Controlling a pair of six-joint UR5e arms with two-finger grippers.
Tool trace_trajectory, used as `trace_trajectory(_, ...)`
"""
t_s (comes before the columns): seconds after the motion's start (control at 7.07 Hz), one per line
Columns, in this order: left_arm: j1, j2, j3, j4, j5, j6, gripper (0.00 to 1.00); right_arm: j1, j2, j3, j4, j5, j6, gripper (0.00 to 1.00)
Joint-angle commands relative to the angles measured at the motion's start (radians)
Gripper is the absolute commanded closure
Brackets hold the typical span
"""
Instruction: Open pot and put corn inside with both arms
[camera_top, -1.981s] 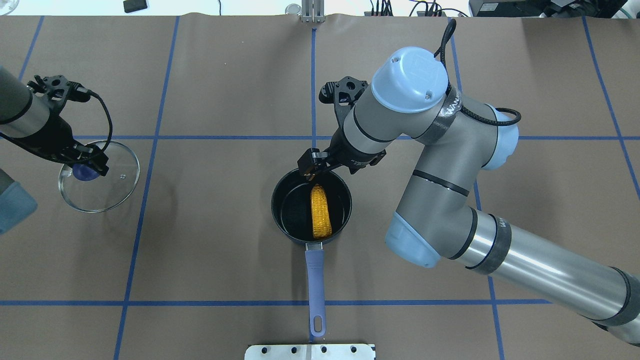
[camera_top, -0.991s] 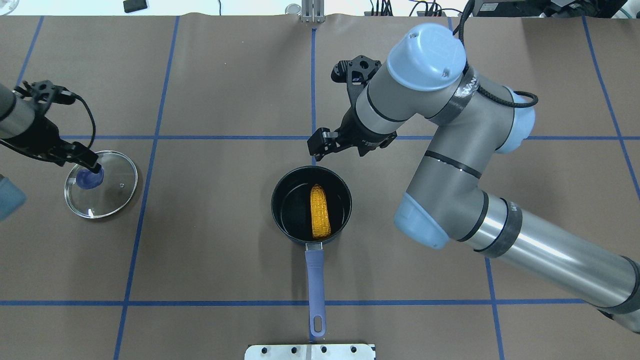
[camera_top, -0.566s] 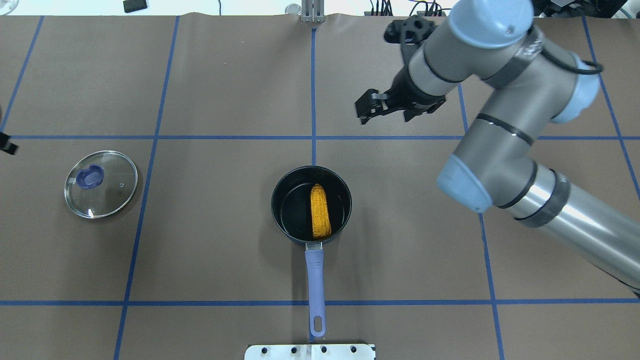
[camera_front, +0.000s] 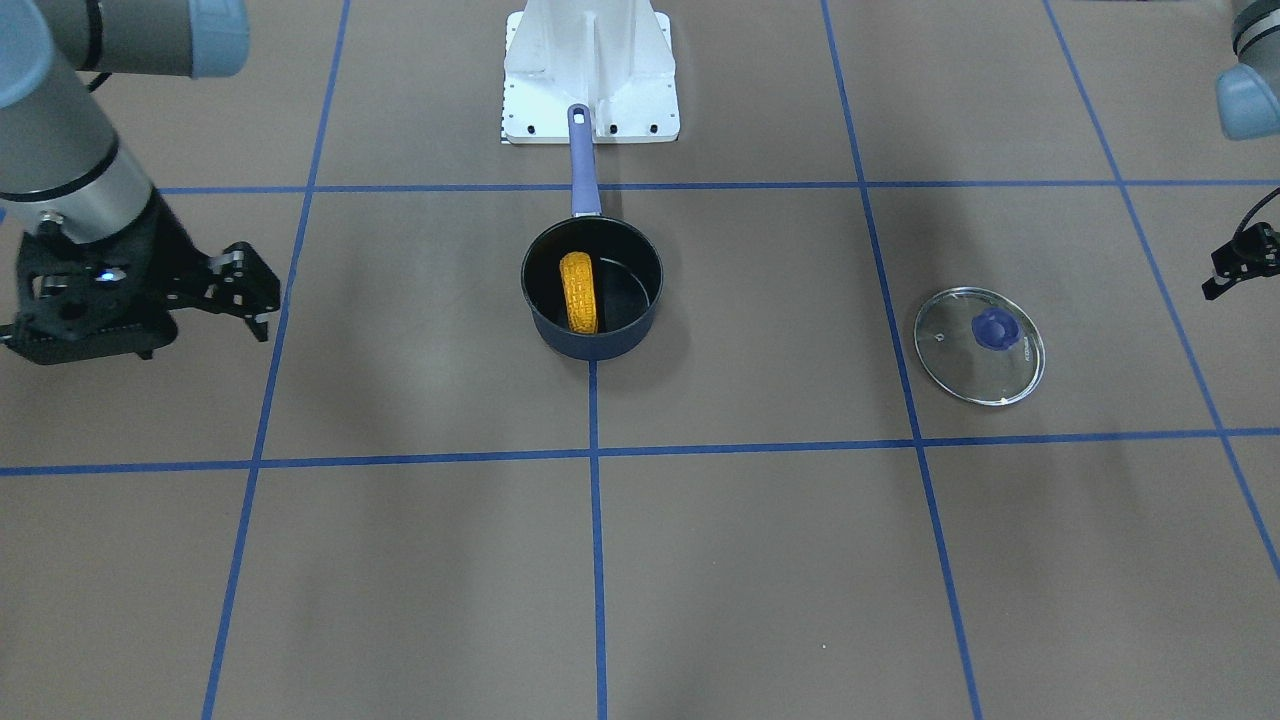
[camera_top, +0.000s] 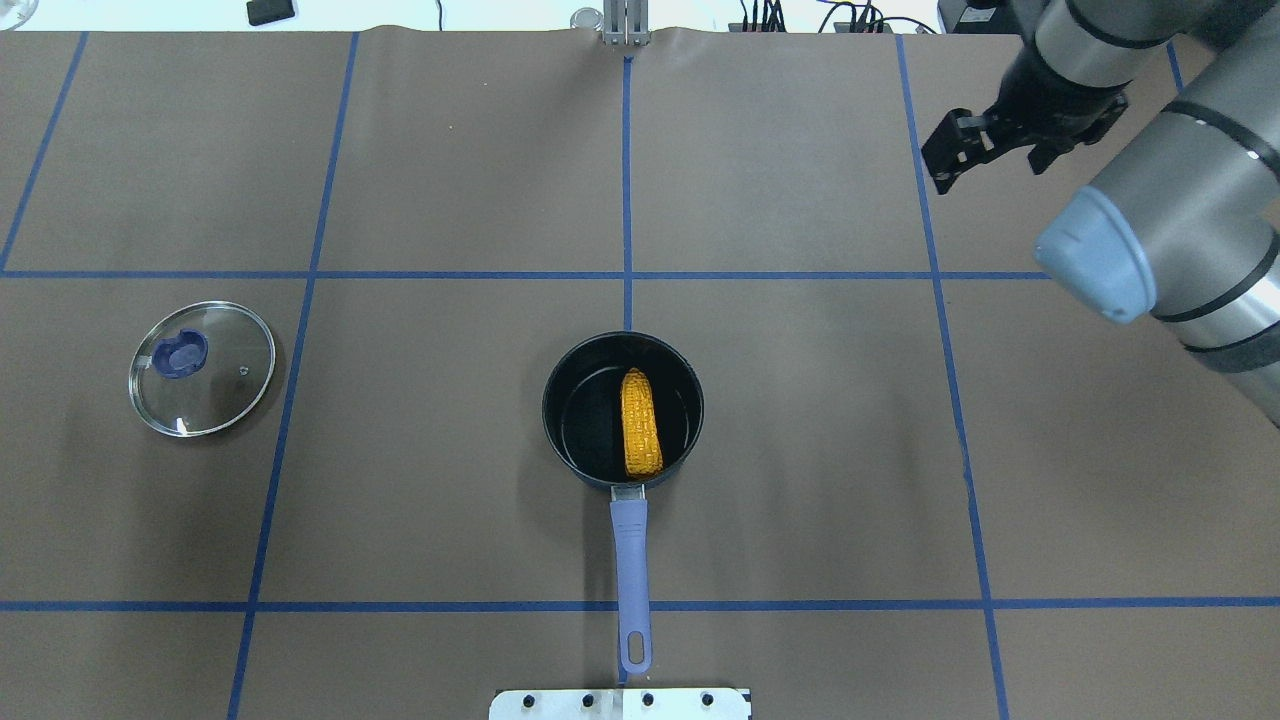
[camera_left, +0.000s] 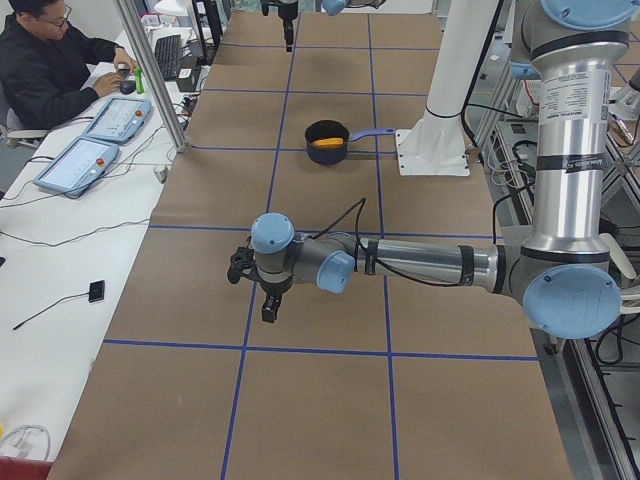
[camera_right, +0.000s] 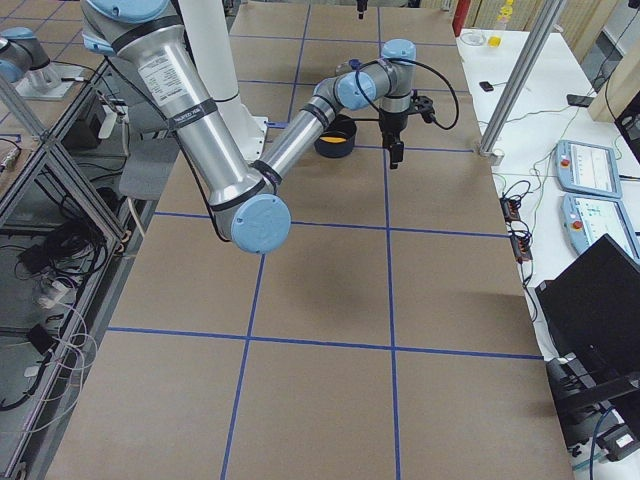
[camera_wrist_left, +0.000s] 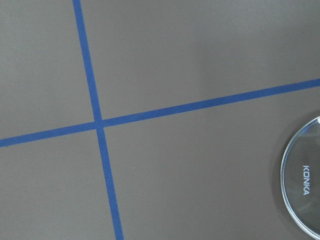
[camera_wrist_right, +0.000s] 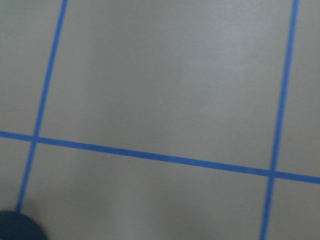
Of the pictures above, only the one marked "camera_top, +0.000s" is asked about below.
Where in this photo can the small black device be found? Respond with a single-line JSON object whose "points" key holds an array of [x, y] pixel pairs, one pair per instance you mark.
{"points": [[263, 12]]}

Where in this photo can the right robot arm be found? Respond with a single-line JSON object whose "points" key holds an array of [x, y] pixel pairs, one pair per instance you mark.
{"points": [[1172, 227]]}

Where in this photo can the brown paper table cover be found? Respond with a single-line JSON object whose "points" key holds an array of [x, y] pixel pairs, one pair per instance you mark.
{"points": [[929, 483]]}

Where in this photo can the aluminium frame post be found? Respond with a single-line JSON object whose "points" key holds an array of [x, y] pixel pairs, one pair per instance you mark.
{"points": [[625, 23]]}

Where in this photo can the yellow toy corn cob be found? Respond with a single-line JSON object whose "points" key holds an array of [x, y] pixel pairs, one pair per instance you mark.
{"points": [[642, 455]]}

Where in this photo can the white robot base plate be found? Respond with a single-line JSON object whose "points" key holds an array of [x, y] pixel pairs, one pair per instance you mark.
{"points": [[623, 703]]}

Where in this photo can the black cable hub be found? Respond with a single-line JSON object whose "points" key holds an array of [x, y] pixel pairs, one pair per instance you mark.
{"points": [[865, 18]]}

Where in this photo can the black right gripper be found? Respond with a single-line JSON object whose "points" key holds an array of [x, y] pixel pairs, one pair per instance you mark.
{"points": [[1047, 90]]}

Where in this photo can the dark blue saucepan purple handle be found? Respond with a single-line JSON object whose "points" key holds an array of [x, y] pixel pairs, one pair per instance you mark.
{"points": [[580, 413]]}

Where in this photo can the glass pot lid purple knob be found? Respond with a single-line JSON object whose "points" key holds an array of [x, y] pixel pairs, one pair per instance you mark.
{"points": [[201, 369]]}

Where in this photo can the black monitor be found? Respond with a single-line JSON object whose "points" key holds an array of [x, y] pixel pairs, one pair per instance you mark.
{"points": [[981, 17]]}

